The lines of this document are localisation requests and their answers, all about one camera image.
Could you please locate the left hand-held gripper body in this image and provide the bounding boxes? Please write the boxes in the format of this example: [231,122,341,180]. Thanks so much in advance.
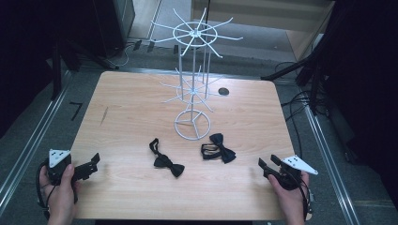
[47,148,73,186]

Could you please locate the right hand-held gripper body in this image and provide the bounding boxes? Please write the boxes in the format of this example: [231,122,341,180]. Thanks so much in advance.
[275,155,319,191]

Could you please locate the person's left hand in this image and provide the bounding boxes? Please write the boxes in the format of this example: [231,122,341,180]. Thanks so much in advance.
[38,163,81,225]

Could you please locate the person's right hand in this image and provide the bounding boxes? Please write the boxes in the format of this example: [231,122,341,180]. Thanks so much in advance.
[268,171,311,225]

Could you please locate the black bow tie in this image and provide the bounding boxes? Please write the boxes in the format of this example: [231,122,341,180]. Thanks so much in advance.
[148,138,186,179]
[200,132,237,165]

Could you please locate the black metal stand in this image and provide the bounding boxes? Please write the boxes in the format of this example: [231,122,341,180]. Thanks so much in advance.
[50,34,120,101]
[260,37,333,115]

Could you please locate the dark curtain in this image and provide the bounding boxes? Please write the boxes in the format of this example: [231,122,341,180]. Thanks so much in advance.
[322,0,398,207]
[0,0,107,140]

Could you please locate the dark cabinet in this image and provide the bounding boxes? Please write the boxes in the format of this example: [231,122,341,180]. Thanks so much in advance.
[92,0,136,59]

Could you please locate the light wooden board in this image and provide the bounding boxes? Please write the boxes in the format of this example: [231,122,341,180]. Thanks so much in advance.
[191,0,336,62]

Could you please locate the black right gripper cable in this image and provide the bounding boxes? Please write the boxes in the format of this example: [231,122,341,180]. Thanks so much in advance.
[289,172,315,221]

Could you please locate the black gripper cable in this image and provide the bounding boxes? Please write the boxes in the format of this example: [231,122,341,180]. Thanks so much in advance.
[35,161,53,221]
[289,172,315,221]

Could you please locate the metal floor rail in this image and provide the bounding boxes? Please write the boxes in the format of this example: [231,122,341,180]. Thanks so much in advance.
[302,102,361,225]
[0,70,73,218]

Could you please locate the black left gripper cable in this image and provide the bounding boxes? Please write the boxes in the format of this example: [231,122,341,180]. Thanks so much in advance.
[35,161,53,221]

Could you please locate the black floor cables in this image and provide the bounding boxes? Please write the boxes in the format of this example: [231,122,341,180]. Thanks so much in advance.
[274,61,330,158]

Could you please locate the white wire display rack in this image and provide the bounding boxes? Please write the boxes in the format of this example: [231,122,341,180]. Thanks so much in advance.
[149,7,244,142]

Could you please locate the white floor cable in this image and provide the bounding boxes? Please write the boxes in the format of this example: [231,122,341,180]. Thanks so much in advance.
[113,42,139,68]

